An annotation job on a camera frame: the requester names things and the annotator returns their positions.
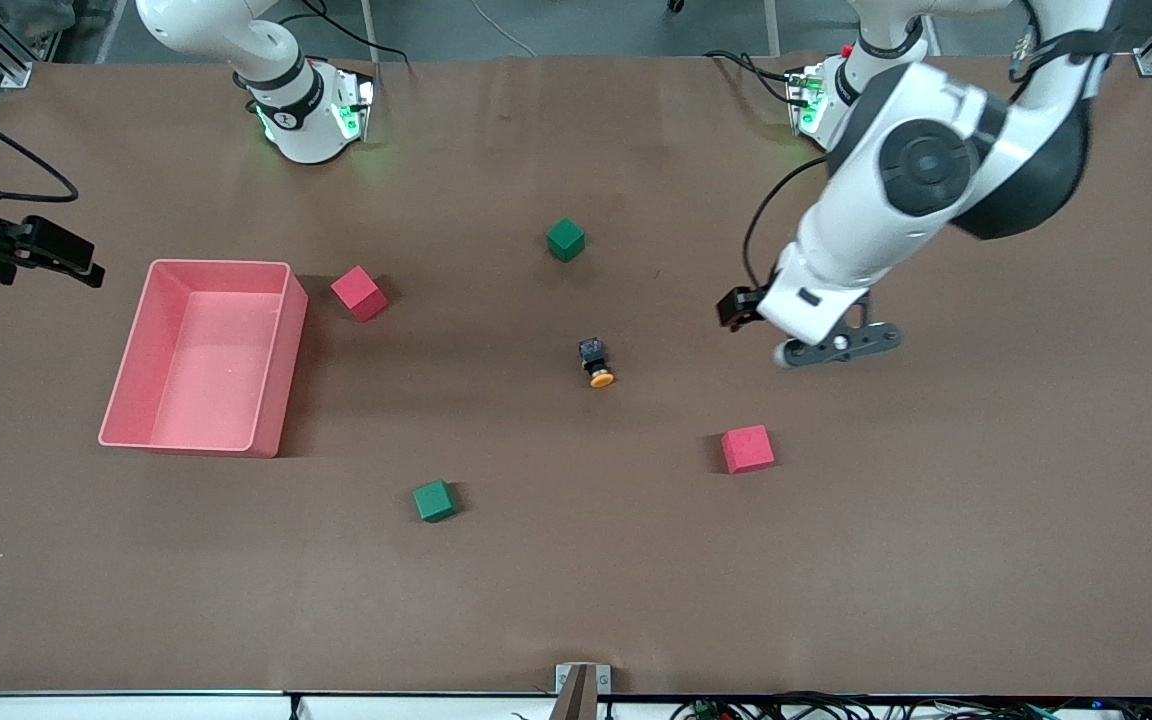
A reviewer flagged black button with orange cap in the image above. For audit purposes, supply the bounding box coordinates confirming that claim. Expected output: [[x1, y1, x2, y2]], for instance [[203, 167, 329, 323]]
[[579, 338, 617, 390]]

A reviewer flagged black left arm base cable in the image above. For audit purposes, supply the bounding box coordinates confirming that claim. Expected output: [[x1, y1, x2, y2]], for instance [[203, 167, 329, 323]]
[[703, 49, 799, 107]]

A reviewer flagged green cube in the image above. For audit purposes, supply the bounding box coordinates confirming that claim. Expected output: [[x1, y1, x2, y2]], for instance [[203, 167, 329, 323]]
[[412, 479, 459, 524], [546, 218, 587, 264]]

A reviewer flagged white floor cable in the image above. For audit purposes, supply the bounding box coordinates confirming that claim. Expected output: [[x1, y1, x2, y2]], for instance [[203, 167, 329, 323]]
[[471, 0, 539, 58]]

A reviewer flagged tangled cable bundle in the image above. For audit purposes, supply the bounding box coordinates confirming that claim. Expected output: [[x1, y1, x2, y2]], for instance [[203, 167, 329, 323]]
[[671, 690, 1152, 720]]

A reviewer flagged red cube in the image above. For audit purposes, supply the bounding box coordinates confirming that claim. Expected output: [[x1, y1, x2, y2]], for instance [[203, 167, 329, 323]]
[[720, 424, 776, 475], [330, 265, 390, 324]]

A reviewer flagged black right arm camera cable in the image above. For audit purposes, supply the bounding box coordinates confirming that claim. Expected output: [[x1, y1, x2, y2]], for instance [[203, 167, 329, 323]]
[[0, 88, 80, 204]]

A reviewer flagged white table edge rail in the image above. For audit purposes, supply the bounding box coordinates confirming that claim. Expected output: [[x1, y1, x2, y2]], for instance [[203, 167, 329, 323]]
[[0, 689, 677, 720]]

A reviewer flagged black arm base cable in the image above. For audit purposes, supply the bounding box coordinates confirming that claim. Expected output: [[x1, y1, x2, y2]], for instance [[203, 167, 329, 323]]
[[236, 0, 413, 113], [703, 49, 799, 107]]

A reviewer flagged black right arm base cable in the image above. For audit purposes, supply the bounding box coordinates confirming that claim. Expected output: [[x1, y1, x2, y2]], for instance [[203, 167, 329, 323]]
[[236, 0, 413, 113]]

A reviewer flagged silver camera mount bracket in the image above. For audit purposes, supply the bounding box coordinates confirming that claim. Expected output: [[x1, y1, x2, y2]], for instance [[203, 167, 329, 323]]
[[550, 662, 614, 720]]

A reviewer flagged pink plastic bin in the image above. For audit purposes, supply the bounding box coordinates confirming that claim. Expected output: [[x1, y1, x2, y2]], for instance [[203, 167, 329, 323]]
[[98, 259, 309, 459]]

